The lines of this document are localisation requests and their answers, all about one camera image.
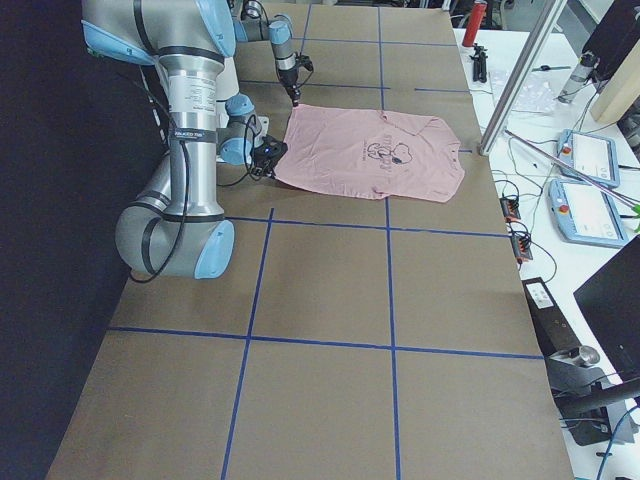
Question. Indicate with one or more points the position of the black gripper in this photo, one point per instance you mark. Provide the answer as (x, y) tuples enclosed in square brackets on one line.
[(260, 158), (289, 78)]

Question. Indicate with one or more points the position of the long reacher grabber stick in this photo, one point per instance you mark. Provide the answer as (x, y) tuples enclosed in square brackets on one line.
[(631, 204)]

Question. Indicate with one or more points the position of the black monitor stand clamp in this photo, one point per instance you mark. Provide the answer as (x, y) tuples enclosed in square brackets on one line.
[(592, 404)]

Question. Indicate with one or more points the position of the black monitor near right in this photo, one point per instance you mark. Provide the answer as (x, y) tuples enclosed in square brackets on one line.
[(609, 303)]

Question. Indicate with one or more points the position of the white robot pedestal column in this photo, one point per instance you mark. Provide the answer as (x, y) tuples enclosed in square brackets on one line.
[(240, 129)]

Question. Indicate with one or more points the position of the pink printed t-shirt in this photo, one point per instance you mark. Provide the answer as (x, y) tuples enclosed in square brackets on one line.
[(370, 154)]

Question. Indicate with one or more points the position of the clear drinking bottle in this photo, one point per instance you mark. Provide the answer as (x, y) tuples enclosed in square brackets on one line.
[(579, 77)]

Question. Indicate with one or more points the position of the far teach pendant tablet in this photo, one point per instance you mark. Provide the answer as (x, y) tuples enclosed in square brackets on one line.
[(592, 155)]

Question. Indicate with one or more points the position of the black box with label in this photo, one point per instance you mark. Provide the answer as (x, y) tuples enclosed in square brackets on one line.
[(553, 331)]

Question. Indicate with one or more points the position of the near teach pendant tablet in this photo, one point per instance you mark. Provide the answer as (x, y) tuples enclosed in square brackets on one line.
[(585, 215)]

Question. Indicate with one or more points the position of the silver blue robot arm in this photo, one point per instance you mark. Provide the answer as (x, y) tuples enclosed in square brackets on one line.
[(251, 24), (176, 226)]

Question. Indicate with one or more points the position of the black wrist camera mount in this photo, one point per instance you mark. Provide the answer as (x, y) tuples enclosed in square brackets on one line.
[(304, 61), (271, 149)]

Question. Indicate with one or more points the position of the clear plastic bag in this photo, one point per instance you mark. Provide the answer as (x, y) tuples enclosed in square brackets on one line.
[(535, 96)]

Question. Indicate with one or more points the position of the aluminium frame post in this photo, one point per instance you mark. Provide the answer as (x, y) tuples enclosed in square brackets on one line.
[(535, 42)]

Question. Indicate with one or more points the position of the black folded tripod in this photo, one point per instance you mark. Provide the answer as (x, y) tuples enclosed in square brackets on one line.
[(479, 60)]

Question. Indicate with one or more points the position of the black orange connector strip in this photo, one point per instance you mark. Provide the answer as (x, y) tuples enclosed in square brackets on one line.
[(519, 234)]

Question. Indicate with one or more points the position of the teach pendant tablet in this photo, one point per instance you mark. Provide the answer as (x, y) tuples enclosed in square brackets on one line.
[(592, 155), (585, 215)]

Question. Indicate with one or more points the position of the red water bottle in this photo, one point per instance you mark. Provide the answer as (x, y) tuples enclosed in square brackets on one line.
[(474, 22)]

